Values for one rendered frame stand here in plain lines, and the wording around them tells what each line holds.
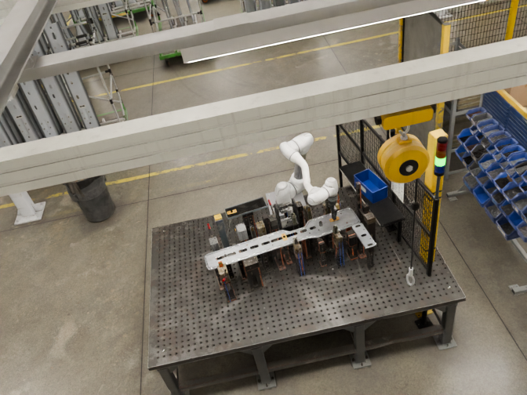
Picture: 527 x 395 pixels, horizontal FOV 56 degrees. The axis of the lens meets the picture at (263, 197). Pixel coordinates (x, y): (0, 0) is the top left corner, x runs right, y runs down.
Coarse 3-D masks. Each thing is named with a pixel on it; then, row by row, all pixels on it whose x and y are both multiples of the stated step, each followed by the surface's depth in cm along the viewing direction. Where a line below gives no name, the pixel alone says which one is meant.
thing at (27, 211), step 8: (24, 192) 653; (16, 200) 648; (24, 200) 650; (24, 208) 659; (32, 208) 666; (40, 208) 672; (16, 216) 671; (24, 216) 667; (32, 216) 666; (40, 216) 663; (16, 224) 660
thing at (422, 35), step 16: (416, 16) 536; (432, 16) 493; (400, 32) 591; (416, 32) 545; (432, 32) 504; (448, 32) 470; (400, 48) 604; (416, 48) 554; (432, 48) 511; (448, 48) 480; (400, 128) 680; (416, 128) 611; (432, 128) 561
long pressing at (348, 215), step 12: (324, 216) 442; (348, 216) 437; (300, 228) 434; (324, 228) 431; (252, 240) 433; (264, 240) 431; (288, 240) 427; (300, 240) 425; (216, 252) 428; (228, 252) 426; (252, 252) 422; (264, 252) 421; (216, 264) 418; (228, 264) 417
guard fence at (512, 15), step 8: (512, 0) 596; (496, 8) 598; (512, 8) 599; (448, 16) 596; (496, 16) 605; (504, 16) 607; (512, 16) 605; (472, 24) 607; (488, 24) 610; (512, 24) 612; (480, 32) 615; (512, 32) 618; (464, 40) 619; (472, 40) 620; (504, 40) 630
